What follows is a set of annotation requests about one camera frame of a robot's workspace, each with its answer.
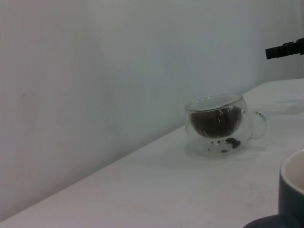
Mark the coffee beans pile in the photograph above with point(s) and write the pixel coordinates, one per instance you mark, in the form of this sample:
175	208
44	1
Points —
213	123

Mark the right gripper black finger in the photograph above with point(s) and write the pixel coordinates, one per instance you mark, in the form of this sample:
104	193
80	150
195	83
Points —
285	50

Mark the small loose coffee beans cluster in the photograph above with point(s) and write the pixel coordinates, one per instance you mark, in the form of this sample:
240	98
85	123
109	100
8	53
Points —
234	142

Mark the dark grey ceramic mug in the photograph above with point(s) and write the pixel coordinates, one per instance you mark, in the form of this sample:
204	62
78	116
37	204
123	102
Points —
292	202

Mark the double-walled glass cup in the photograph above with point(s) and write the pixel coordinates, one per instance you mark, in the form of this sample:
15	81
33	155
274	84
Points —
197	149

